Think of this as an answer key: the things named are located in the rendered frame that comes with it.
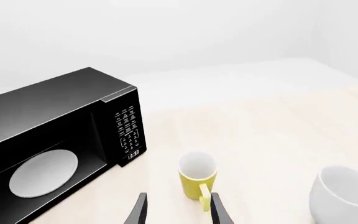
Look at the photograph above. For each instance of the black microwave oven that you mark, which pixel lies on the black microwave oven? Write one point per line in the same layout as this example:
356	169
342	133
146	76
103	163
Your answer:
57	130

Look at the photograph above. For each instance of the yellow and white mug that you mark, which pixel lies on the yellow and white mug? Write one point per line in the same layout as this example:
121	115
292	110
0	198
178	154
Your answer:
196	177

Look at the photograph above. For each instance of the white microwave turntable plate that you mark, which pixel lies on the white microwave turntable plate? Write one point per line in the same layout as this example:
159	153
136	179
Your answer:
43	173

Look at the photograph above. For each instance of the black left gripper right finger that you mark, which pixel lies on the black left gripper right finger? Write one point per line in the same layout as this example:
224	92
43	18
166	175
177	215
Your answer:
220	211

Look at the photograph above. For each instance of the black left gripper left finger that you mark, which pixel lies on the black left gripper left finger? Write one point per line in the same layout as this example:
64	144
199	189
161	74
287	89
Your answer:
138	211

